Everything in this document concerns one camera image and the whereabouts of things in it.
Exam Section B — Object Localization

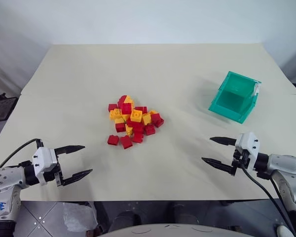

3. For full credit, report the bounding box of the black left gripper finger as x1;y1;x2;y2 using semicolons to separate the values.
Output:
54;145;86;157
63;169;93;186

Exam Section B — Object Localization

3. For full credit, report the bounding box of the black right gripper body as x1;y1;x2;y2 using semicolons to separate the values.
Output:
230;147;250;177

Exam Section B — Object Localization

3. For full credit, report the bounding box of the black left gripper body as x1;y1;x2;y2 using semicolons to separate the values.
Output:
53;148;67;188

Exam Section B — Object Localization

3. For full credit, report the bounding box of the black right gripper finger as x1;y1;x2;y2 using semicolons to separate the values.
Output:
209;137;238;147
201;157;234;175

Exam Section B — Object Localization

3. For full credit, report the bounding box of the green plastic bin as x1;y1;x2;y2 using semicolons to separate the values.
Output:
208;71;262;124

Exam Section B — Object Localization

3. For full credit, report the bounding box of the white crumpled plastic bag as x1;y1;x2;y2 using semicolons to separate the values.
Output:
62;201;97;233

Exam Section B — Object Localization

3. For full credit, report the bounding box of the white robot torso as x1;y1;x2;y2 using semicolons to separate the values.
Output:
98;223;296;237

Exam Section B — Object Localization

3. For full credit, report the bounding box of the black metal stand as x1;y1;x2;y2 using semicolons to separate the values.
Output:
0;85;18;124

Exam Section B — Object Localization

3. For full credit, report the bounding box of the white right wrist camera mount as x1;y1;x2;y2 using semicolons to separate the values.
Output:
235;131;261;171

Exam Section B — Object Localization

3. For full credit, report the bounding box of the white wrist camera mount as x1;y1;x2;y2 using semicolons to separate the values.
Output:
235;131;261;171
32;147;59;186

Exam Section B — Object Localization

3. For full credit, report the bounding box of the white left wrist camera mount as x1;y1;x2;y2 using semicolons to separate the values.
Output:
32;147;59;186

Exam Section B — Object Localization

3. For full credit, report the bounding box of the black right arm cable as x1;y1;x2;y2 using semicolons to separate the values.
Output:
239;158;296;234

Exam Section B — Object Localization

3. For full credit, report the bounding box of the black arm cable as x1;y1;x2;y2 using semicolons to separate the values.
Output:
239;158;296;234
0;139;44;169

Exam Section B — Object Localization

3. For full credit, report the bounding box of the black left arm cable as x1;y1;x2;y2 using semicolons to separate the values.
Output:
0;139;44;169

